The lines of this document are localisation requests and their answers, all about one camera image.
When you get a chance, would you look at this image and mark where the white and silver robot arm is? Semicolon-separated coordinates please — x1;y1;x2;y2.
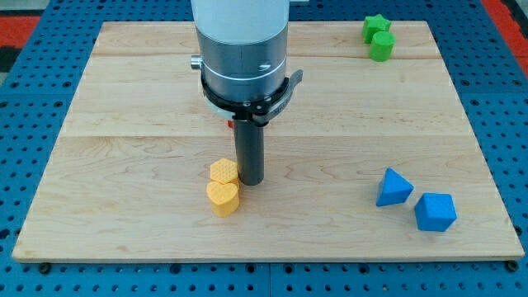
191;0;302;104

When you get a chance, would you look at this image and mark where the green star block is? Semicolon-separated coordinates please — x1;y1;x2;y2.
361;14;392;44

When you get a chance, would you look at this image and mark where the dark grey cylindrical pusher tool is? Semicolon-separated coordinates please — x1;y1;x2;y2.
233;120;264;186

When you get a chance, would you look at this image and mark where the yellow hexagon block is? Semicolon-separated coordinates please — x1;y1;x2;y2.
210;158;240;188

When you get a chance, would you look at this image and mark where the yellow heart block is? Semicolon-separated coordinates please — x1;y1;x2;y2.
206;181;240;217

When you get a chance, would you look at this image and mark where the light wooden board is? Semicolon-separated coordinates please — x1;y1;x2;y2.
12;21;524;263

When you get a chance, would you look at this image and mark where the blue triangular block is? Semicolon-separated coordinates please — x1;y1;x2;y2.
375;167;414;207

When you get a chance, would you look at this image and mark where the green cylinder block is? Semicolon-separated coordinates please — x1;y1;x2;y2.
369;31;395;62

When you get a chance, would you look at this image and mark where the blue cube block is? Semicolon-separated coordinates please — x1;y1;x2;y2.
414;192;458;232

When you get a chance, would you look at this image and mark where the black clamp ring with lever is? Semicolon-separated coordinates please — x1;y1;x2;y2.
200;68;304;128

